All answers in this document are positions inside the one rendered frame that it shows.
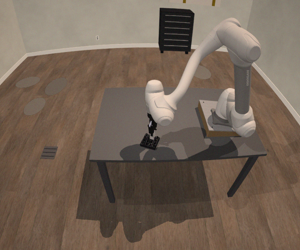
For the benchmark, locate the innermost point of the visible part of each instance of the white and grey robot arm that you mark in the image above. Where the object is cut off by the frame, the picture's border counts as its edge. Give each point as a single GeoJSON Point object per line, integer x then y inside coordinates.
{"type": "Point", "coordinates": [233, 107]}

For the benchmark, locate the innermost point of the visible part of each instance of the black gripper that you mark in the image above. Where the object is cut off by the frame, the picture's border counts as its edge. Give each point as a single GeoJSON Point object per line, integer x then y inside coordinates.
{"type": "Point", "coordinates": [152, 126]}

